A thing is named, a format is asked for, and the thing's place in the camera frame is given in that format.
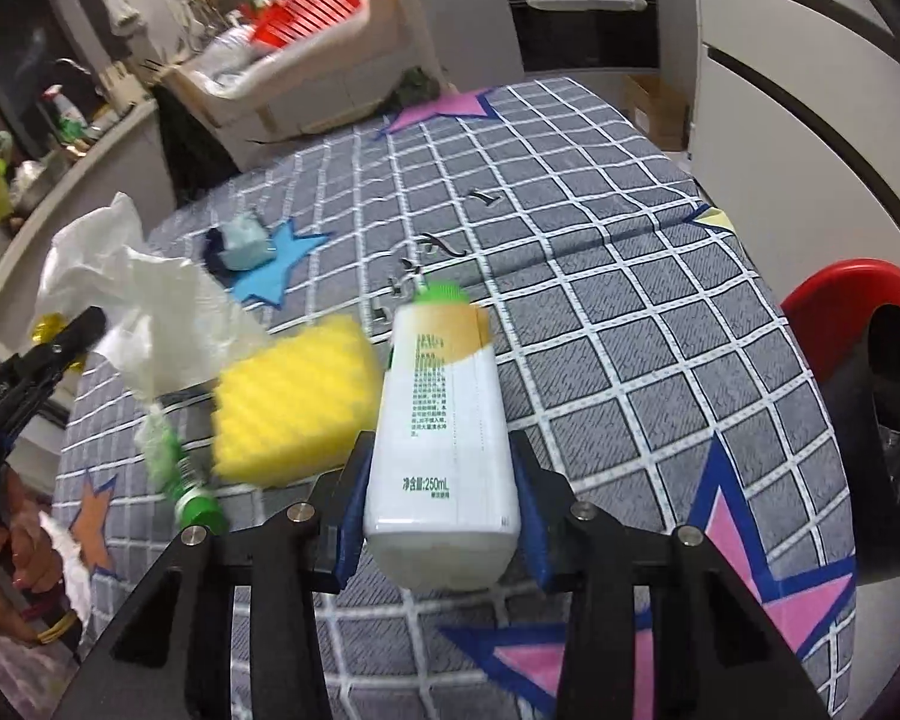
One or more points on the white bottle with green cap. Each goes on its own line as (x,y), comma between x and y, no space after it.
(441,510)

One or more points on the small green cap tube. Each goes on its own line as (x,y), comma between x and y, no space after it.
(172,472)

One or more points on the gold foil bag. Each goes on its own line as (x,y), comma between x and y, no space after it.
(47,328)

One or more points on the yellow wavy sponge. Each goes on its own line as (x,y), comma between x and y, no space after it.
(295,409)

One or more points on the spray bottle on counter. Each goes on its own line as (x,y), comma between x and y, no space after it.
(70,123)

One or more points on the black trash bin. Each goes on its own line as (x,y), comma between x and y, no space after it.
(863,400)

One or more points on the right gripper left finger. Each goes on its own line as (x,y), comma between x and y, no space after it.
(166,653)

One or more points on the crumpled teal navy wrapper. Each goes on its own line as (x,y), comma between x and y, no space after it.
(238,245)

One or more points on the white refrigerator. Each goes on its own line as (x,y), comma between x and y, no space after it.
(797,130)

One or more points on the grey checked tablecloth with stars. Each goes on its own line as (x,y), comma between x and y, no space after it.
(638,349)

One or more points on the red plastic basket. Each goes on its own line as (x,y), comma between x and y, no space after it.
(285,22)

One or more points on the cardboard box on floor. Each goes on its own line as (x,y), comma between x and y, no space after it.
(657,110)

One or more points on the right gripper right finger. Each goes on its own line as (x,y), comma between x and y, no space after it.
(685,624)

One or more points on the black built-in oven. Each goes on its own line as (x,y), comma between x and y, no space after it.
(584,34)

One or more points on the person's left hand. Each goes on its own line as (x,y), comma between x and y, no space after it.
(33,610)

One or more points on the white plastic bag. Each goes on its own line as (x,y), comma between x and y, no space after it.
(170,325)

